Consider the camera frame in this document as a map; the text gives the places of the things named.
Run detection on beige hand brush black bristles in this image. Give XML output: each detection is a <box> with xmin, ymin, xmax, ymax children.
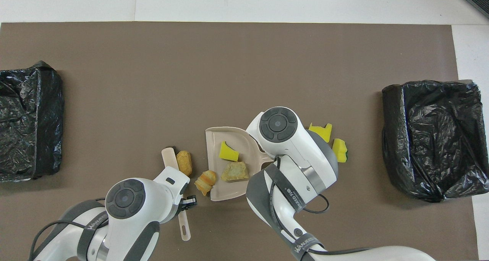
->
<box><xmin>161</xmin><ymin>147</ymin><xmax>191</xmax><ymax>242</ymax></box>

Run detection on orange ridged croissant piece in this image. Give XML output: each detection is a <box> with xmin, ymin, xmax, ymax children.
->
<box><xmin>194</xmin><ymin>170</ymin><xmax>217</xmax><ymax>196</ymax></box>

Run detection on beige plastic dustpan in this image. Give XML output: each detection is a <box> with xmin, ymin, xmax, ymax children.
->
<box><xmin>205</xmin><ymin>126</ymin><xmax>274</xmax><ymax>201</ymax></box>

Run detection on brown potato-shaped bread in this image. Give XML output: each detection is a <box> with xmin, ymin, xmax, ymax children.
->
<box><xmin>176</xmin><ymin>150</ymin><xmax>193</xmax><ymax>177</ymax></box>

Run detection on plain yellow sponge wedge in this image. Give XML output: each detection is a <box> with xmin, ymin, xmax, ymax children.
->
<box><xmin>219</xmin><ymin>141</ymin><xmax>240</xmax><ymax>162</ymax></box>

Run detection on notched yellow sponge piece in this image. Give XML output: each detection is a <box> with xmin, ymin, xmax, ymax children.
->
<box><xmin>308</xmin><ymin>123</ymin><xmax>333</xmax><ymax>143</ymax></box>

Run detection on yellow sponge wedge green backing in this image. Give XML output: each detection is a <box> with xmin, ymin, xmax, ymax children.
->
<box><xmin>332</xmin><ymin>138</ymin><xmax>348</xmax><ymax>163</ymax></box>

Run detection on bin with black bag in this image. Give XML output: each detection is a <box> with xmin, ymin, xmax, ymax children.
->
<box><xmin>381</xmin><ymin>79</ymin><xmax>489</xmax><ymax>203</ymax></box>
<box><xmin>0</xmin><ymin>60</ymin><xmax>65</xmax><ymax>183</ymax></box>

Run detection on brown paper table mat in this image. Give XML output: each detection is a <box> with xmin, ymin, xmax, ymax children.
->
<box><xmin>0</xmin><ymin>22</ymin><xmax>479</xmax><ymax>261</ymax></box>

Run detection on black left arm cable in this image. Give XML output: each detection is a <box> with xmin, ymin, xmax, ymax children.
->
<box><xmin>29</xmin><ymin>198</ymin><xmax>111</xmax><ymax>261</ymax></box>

